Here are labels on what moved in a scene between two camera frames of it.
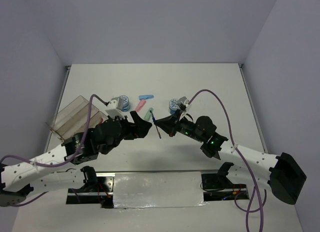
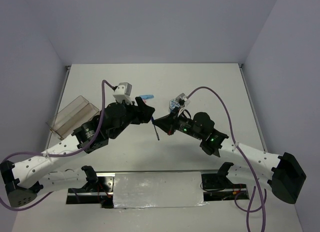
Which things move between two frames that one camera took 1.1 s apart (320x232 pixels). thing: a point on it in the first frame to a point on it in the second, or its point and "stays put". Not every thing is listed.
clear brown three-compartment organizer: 73,119 stays put
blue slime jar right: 173,106 stays put
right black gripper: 170,123 stays put
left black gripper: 139,129 to 142,113
